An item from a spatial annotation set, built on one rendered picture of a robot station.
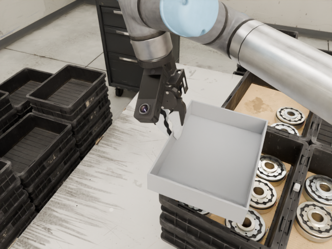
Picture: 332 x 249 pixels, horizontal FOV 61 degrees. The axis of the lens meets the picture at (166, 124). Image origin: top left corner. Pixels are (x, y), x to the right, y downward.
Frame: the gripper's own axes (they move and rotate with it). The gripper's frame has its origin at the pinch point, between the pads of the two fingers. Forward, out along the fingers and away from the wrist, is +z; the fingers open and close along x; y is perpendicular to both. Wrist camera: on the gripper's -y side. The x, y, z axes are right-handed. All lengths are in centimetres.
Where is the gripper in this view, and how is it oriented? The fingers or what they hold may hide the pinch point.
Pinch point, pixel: (172, 136)
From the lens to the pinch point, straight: 66.7
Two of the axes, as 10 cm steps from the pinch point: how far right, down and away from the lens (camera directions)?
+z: 2.3, 7.8, 5.9
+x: -9.2, -0.3, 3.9
